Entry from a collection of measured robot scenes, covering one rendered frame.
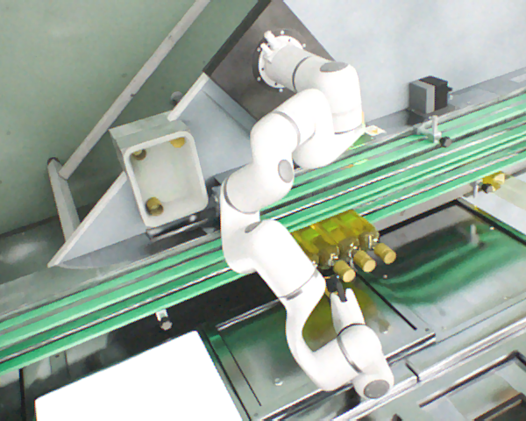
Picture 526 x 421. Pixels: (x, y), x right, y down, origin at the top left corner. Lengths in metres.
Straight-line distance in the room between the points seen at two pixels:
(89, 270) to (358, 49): 0.93
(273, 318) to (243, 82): 0.60
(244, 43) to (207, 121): 0.23
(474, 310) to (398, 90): 0.68
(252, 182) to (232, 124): 0.54
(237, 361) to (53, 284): 0.48
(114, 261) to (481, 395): 0.90
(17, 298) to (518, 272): 1.27
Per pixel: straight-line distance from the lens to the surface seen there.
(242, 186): 0.95
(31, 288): 1.44
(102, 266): 1.41
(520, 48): 2.00
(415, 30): 1.68
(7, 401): 1.51
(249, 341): 1.35
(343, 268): 1.29
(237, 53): 1.34
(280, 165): 0.91
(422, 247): 1.64
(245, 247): 0.92
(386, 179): 1.53
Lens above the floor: 2.03
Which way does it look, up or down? 53 degrees down
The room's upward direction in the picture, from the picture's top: 136 degrees clockwise
